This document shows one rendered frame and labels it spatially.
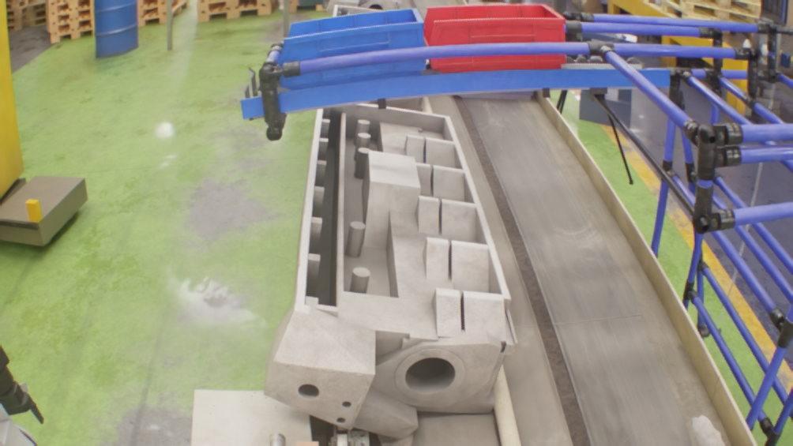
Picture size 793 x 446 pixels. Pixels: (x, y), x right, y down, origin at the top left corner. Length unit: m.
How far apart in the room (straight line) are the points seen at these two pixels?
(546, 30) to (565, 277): 0.60
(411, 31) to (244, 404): 0.79
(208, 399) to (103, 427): 1.23
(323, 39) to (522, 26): 0.41
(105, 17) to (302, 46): 6.44
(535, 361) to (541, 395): 0.11
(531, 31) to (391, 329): 0.68
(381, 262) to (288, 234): 1.97
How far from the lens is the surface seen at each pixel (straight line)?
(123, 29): 7.84
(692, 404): 1.42
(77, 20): 9.87
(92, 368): 2.77
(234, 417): 1.26
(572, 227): 1.96
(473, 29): 1.49
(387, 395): 1.25
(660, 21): 1.84
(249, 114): 1.52
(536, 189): 2.15
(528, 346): 1.50
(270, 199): 3.79
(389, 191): 1.59
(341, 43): 1.48
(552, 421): 1.33
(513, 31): 1.51
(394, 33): 1.47
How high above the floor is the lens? 1.65
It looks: 28 degrees down
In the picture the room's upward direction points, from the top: straight up
